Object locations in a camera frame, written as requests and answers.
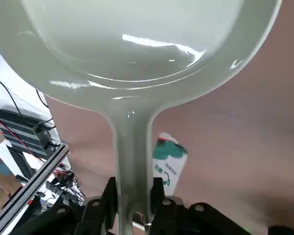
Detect red wire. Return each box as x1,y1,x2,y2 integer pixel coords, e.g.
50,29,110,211
0,114,49,164

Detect green and white paper tag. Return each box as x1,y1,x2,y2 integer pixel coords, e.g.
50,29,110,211
151,132,189,196

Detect pale green plastic dustpan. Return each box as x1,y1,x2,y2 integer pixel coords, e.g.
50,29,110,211
0,0,284,235

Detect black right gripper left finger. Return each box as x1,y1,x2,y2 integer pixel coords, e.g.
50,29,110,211
12,176,118,235

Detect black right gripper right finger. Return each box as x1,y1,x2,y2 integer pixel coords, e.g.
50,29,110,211
147,176,250,235

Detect black finned power box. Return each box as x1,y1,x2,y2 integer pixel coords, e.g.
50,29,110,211
0,109,53,154

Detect brown cardboard box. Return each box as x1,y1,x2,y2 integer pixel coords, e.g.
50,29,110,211
0,127,24,196

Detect black cable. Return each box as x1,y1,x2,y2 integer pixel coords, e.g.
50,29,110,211
0,72,23,116

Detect aluminium frame profile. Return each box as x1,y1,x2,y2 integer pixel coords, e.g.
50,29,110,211
0,144,71,235

